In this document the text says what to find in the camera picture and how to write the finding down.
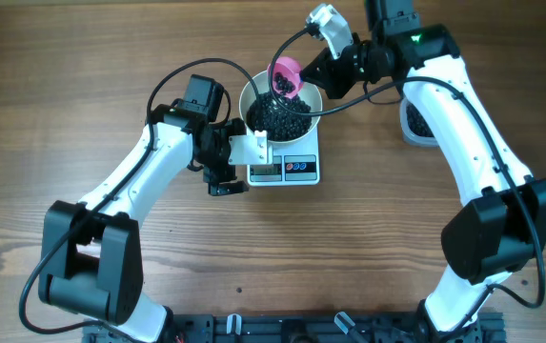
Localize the pink scoop with blue handle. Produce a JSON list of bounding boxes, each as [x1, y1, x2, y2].
[[267, 56, 303, 98]]

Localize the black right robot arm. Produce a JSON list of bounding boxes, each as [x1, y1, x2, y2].
[[301, 1, 546, 342]]

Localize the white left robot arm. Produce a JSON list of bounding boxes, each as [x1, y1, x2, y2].
[[35, 74, 248, 342]]

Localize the black beans in bowl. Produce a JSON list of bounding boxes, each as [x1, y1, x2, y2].
[[246, 91, 312, 142]]

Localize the white digital kitchen scale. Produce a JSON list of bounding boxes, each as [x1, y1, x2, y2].
[[247, 127, 320, 187]]

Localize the clear plastic container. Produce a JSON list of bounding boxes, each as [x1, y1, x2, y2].
[[400, 99, 438, 148]]

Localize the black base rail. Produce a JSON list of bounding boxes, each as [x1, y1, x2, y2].
[[81, 311, 508, 343]]

